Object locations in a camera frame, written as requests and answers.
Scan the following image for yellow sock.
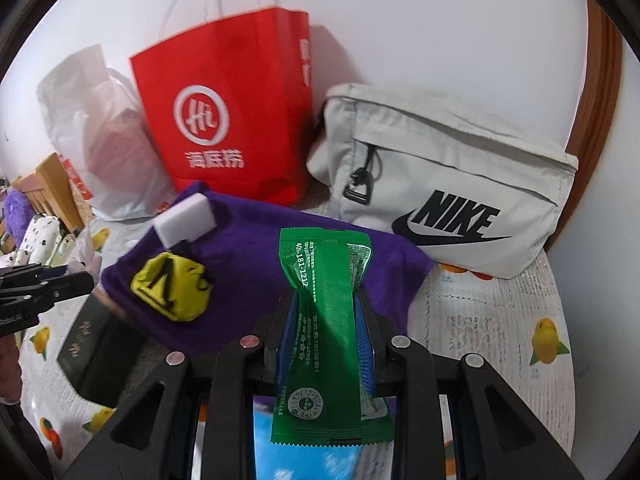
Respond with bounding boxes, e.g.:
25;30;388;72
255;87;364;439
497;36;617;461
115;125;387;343
130;253;215;322

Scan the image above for blue tissue pack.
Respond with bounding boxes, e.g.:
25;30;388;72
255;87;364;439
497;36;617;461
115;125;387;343
252;395;393;480

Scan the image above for white black-dotted pillow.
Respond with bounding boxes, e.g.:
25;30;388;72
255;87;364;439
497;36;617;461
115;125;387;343
0;212;66;267

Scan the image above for purple towel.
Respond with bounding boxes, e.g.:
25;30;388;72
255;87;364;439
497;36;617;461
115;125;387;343
97;180;436;358

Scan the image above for purple plush toy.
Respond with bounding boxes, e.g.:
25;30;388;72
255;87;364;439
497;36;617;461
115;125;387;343
5;190;33;241

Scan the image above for red paper bag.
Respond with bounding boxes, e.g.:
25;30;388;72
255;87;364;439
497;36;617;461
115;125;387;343
129;0;313;206

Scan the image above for grey waist bag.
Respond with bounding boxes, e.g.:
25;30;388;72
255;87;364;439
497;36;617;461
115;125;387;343
305;82;580;281

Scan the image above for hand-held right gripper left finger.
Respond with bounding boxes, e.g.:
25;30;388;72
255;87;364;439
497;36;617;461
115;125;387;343
62;287;301;480

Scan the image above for person's left hand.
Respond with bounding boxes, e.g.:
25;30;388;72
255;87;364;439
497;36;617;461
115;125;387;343
0;342;23;403

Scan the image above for dark tea tin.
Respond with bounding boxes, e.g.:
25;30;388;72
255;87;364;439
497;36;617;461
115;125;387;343
56;295;151;408

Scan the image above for green packet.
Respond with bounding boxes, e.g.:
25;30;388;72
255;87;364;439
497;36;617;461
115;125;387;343
270;227;393;448

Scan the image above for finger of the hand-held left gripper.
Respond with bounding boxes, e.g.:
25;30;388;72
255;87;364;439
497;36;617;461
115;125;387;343
0;262;68;286
0;272;96;311

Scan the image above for white charger block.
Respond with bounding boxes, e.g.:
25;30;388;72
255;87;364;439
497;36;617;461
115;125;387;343
152;194;215;250

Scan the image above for wooden headboard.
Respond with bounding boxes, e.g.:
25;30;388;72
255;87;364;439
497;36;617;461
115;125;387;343
15;152;86;241

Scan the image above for brown wooden door frame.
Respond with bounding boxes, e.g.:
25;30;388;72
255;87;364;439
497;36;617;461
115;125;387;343
545;0;626;256

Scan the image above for white plastic shopping bag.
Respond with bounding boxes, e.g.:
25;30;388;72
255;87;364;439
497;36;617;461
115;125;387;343
37;44;176;221

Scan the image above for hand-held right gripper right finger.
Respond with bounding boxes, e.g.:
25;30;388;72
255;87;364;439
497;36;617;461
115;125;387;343
356;290;586;480

